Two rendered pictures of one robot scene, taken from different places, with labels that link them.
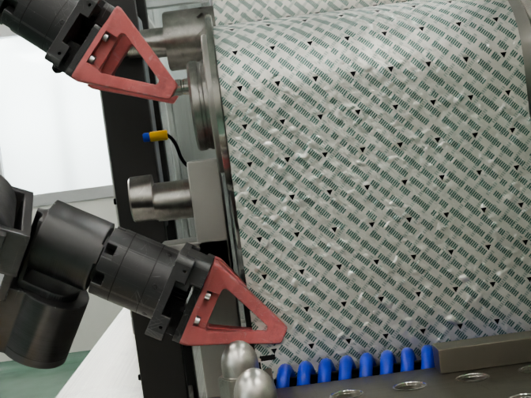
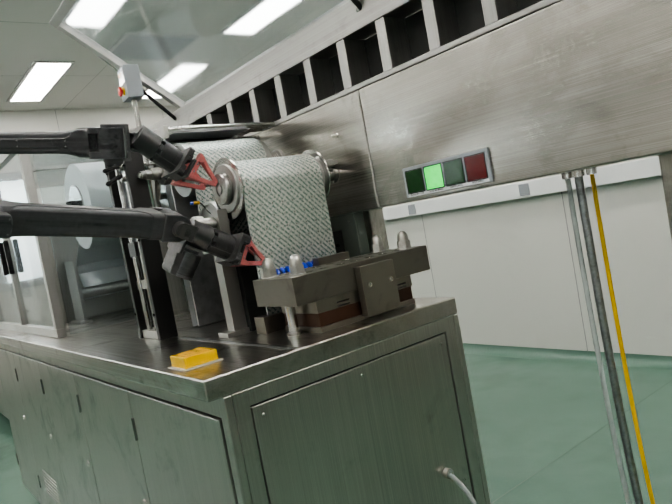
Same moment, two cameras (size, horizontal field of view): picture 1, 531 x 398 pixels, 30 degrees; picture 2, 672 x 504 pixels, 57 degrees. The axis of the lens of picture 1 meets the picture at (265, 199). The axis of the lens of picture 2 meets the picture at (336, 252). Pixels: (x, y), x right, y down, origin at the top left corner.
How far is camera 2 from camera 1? 88 cm
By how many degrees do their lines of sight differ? 37
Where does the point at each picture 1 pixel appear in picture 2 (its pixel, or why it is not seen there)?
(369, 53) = (281, 171)
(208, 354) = (226, 279)
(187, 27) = not seen: hidden behind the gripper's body
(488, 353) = (330, 258)
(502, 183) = (319, 211)
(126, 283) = (223, 244)
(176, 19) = not seen: hidden behind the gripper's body
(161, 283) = (233, 244)
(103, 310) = not seen: outside the picture
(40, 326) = (191, 263)
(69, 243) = (204, 231)
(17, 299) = (183, 254)
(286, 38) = (255, 165)
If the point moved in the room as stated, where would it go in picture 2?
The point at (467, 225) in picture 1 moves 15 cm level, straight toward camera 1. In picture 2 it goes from (312, 224) to (338, 220)
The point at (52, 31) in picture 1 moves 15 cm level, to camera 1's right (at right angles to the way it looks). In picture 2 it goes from (174, 161) to (233, 155)
